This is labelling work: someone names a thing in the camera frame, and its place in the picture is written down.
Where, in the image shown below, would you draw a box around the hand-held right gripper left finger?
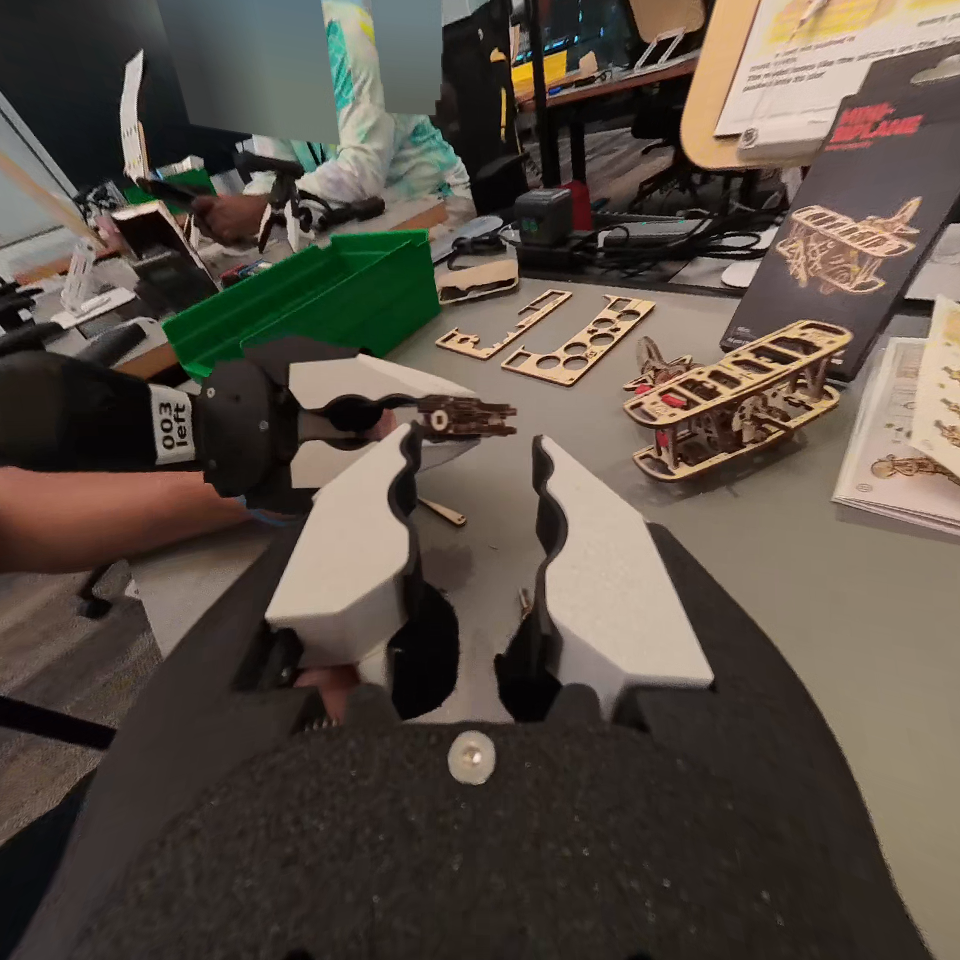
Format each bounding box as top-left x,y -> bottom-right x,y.
264,422 -> 424,667

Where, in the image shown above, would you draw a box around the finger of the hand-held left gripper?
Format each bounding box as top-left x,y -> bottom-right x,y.
287,352 -> 483,421
287,431 -> 483,490

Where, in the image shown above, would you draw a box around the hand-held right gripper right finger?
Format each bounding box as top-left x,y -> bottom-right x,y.
529,433 -> 715,721

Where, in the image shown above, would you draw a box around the wooden radial engine model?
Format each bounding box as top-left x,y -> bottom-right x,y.
416,393 -> 519,440

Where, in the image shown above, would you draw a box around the person's left forearm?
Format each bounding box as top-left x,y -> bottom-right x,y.
0,465 -> 252,575

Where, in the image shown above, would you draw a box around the grey desk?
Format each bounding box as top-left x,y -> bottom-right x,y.
127,247 -> 960,960

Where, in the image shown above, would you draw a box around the green plastic bin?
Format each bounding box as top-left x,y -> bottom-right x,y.
161,228 -> 442,382

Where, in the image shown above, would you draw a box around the wooden part sheet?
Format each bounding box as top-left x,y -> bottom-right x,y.
435,288 -> 575,361
501,294 -> 656,387

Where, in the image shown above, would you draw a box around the tan cardboard sheet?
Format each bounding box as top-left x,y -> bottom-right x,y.
436,258 -> 520,305

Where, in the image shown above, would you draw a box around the wooden biplane model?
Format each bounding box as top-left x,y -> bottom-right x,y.
622,318 -> 856,483

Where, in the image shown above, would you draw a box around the instruction booklet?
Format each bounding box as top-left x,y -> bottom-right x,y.
831,296 -> 960,537

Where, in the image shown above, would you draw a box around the black metal bar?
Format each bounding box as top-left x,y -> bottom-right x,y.
0,696 -> 117,751

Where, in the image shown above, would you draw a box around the yellow board with papers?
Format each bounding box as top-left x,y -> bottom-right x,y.
678,0 -> 960,172

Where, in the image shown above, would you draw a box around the black cardboard box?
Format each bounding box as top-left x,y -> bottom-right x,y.
720,52 -> 960,384

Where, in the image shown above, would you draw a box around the black cable bundle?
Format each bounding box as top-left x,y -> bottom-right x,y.
570,213 -> 781,273

